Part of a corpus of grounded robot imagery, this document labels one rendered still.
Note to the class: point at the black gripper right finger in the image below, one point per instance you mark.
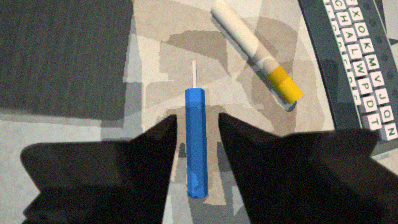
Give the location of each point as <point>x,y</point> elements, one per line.
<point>264,165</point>

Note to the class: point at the blue stylus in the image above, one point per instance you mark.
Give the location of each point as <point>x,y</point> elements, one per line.
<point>196,146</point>

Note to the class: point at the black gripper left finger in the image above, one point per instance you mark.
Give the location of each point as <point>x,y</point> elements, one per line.
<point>141,167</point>

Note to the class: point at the grey keyboard with white letter keys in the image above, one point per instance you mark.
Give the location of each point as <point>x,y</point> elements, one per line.
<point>357,66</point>

